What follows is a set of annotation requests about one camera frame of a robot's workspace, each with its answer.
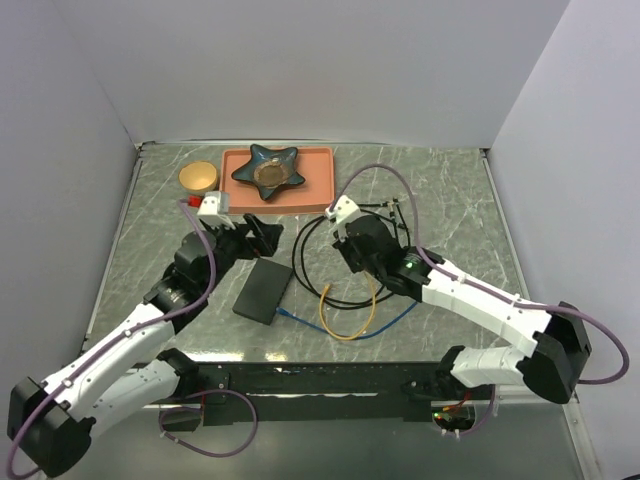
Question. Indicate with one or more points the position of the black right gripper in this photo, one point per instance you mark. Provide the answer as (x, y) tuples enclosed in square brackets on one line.
[(343, 246)]

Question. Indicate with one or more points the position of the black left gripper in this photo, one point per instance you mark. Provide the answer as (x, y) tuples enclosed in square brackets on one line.
[(263, 244)]

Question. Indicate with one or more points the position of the black network switch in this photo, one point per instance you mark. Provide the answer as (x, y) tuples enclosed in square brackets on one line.
[(262, 292)]

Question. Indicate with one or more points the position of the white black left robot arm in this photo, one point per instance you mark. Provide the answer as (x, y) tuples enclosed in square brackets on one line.
[(55, 420)]

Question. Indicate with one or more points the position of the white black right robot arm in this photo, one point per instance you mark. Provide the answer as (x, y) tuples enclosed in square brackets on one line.
[(547, 348)]

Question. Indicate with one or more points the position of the blue star-shaped dish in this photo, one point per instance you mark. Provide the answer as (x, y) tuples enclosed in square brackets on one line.
[(269, 170)]

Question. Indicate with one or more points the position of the yellow wooden bowl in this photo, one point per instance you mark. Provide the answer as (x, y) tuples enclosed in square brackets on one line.
[(198, 178)]

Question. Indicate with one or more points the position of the salmon pink tray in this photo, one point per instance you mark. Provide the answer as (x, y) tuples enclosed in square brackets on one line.
[(314, 163)]

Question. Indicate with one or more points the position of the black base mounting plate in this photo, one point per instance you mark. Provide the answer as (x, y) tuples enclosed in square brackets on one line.
[(288, 391)]

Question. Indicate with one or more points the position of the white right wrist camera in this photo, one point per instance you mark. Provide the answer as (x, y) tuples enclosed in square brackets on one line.
[(341, 214)]

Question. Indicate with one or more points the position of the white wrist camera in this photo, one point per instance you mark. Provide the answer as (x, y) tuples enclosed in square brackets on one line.
[(341, 214), (212, 209)]

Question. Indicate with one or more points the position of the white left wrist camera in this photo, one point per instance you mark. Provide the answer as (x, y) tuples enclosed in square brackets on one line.
[(212, 209)]

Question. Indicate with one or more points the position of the aluminium frame rail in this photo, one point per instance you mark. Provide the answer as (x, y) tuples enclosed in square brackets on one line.
[(552, 382)]

